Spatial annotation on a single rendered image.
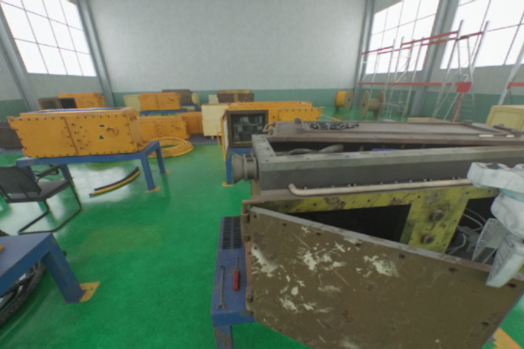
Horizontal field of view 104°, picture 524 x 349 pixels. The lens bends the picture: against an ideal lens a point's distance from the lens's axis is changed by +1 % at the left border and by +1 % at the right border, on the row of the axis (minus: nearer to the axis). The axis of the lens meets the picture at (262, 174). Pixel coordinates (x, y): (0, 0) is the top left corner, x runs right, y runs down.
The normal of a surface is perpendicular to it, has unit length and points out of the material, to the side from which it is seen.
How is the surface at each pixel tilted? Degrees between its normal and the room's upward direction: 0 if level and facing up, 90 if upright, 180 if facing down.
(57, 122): 90
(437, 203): 90
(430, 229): 90
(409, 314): 90
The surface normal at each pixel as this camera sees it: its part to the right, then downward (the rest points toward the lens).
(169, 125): 0.16, 0.40
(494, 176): -0.49, 0.36
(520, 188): -0.83, 0.22
